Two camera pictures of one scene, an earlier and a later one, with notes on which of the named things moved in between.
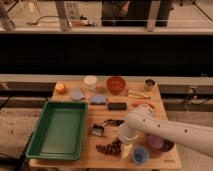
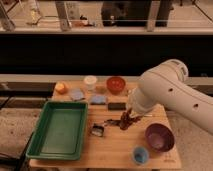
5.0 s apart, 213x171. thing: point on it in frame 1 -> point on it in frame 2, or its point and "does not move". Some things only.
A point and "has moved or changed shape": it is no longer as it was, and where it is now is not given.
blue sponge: x=98 y=100 does not move
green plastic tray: x=62 y=131 does not move
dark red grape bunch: x=113 y=148 has moved or changed shape
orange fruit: x=62 y=87 does not move
